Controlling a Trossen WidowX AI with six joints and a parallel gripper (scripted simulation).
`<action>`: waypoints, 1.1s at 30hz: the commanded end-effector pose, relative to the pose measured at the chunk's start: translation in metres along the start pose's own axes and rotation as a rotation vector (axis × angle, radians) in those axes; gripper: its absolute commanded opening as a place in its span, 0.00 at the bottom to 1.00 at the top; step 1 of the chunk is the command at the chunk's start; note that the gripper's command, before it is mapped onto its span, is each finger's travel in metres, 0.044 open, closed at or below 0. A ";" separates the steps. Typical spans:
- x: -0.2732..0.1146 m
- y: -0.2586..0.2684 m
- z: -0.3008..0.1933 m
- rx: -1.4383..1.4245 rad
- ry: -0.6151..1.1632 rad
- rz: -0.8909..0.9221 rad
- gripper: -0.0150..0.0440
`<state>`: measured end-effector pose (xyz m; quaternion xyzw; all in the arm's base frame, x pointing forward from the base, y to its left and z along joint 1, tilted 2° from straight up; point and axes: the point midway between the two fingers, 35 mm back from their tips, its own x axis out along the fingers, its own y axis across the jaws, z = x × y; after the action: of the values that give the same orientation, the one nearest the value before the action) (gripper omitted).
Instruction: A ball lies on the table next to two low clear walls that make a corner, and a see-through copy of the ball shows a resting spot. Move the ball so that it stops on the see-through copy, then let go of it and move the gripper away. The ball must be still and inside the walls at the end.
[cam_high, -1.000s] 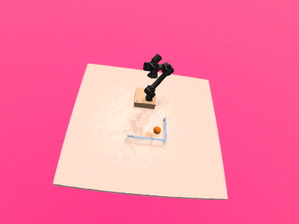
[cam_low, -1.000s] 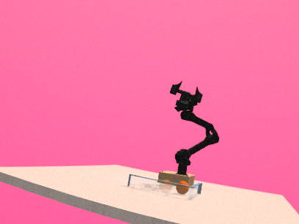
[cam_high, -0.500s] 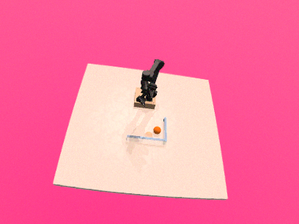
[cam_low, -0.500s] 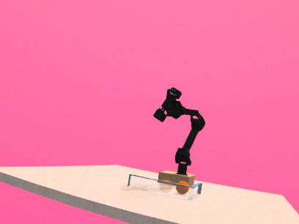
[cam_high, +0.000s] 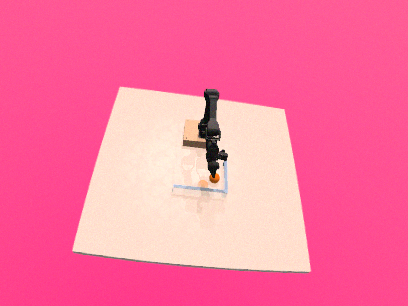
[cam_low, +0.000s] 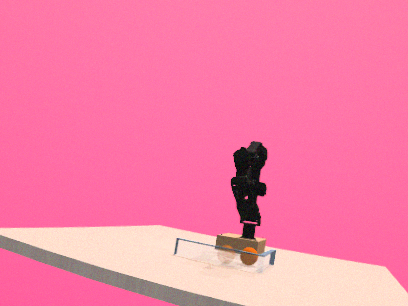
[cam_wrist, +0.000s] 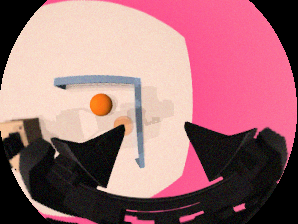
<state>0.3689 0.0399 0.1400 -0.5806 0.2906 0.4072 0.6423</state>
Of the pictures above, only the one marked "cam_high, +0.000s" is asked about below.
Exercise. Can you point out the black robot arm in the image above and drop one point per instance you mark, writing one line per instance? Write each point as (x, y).
(209, 127)

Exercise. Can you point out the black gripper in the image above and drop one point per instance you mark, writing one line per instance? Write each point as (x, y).
(213, 165)

